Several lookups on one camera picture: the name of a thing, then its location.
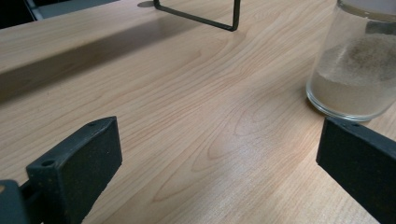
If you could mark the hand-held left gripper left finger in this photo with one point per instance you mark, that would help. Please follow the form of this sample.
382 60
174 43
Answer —
74 168

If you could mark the grey floor mat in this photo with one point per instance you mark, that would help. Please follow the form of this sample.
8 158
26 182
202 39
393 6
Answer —
68 7

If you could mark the black metal shelf rack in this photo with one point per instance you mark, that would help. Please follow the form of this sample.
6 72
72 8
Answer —
236 14

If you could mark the jar with white lid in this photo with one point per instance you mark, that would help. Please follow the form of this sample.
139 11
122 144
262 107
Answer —
351 87

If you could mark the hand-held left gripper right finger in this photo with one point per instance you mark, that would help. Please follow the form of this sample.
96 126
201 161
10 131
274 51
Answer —
361 161

